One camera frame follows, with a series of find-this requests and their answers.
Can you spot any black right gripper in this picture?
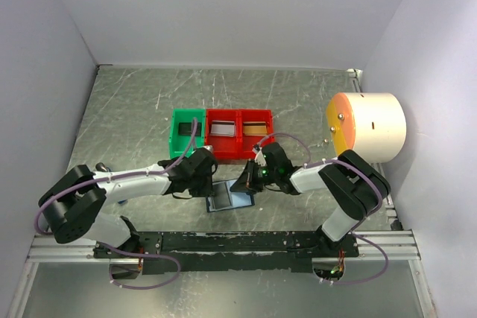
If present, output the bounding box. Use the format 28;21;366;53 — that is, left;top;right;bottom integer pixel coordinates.
230;158;279;193

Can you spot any blue leather card holder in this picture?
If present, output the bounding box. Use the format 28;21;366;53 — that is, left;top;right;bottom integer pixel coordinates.
206;179;255;213

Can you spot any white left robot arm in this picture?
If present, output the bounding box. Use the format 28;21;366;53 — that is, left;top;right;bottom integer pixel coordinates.
38;147;218;258

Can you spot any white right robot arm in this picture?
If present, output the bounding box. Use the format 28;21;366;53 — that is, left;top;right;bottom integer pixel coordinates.
230;142;391;257

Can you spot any black credit card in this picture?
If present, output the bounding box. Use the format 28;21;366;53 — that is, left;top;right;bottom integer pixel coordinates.
177;122;202;136

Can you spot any silver credit card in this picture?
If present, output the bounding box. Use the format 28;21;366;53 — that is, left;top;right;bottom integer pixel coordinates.
209;121;236;137

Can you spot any gold credit card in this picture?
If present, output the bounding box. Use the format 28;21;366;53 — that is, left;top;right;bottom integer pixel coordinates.
243;121;268;136

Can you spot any red plastic bin middle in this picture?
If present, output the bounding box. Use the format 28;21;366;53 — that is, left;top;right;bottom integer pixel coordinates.
205;109;242;162

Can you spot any red plastic bin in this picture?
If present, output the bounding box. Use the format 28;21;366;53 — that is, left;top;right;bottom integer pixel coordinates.
205;109;242;162
239;109;274;159

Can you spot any green plastic bin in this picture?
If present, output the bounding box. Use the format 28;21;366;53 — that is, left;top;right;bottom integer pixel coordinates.
168;108;206;158

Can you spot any red plastic bin right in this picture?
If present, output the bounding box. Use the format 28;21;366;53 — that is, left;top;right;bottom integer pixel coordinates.
239;109;274;159

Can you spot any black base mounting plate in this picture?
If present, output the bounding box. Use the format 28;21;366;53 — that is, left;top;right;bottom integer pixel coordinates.
92;217;361;276

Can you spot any cream cylinder orange yellow face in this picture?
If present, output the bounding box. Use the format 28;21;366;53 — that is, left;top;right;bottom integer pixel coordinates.
326;92;407;164

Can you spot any blue black handled tool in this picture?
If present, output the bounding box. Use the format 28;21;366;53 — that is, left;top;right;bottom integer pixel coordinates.
95;162;127;206

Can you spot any aluminium rail frame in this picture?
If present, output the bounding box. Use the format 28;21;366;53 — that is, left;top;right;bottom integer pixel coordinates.
16;66;436;317

